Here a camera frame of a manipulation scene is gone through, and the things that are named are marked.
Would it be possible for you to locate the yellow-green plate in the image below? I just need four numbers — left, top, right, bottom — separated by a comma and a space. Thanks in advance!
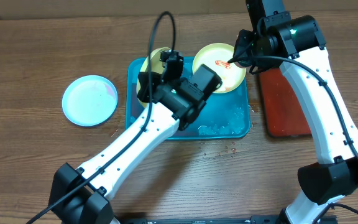
192, 43, 246, 93
136, 47, 171, 108

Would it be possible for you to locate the light blue plate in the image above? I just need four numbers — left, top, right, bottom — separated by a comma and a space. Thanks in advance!
62, 75, 119, 128

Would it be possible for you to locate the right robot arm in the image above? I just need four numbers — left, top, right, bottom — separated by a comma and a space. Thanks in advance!
232, 0, 358, 223

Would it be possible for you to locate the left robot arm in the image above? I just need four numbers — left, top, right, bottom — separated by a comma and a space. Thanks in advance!
48, 48, 222, 223

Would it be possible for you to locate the teal plastic tray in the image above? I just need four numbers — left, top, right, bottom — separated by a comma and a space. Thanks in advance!
125, 58, 251, 140

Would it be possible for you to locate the black red-lined tray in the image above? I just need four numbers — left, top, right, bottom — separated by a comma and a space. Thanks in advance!
259, 68, 311, 138

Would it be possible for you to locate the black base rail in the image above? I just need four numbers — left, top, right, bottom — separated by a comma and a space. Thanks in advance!
116, 214, 338, 224

